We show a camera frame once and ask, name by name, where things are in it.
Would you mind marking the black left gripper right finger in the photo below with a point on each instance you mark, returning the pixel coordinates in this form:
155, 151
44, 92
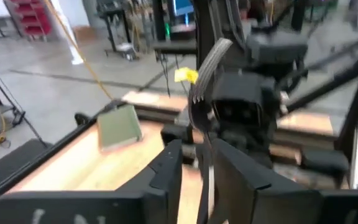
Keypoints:
244, 193

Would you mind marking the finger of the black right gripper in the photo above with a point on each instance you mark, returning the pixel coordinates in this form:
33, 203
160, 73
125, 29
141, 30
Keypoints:
259, 146
235, 135

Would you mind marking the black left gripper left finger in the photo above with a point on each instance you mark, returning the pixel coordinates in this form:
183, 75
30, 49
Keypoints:
163, 186

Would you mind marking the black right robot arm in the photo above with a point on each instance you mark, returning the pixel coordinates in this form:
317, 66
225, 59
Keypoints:
275, 49

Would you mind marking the green notebook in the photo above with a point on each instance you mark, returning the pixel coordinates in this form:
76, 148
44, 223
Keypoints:
118, 127

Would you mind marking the yellow tag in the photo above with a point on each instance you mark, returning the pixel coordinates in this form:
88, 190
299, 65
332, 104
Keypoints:
186, 75

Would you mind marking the black mat with striped edge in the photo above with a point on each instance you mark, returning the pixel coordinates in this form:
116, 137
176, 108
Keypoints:
14, 168

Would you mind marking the black wheeled stand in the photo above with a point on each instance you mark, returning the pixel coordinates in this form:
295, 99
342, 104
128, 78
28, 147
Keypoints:
112, 18

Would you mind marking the red storage bin rack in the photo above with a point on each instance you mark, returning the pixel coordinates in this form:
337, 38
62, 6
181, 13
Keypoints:
33, 18

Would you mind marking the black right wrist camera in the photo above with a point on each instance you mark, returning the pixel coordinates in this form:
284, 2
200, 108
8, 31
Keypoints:
241, 93

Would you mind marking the black aluminium table frame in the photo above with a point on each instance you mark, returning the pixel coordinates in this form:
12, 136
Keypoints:
57, 146

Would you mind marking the white post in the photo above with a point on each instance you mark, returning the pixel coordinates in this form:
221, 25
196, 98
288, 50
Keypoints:
70, 37

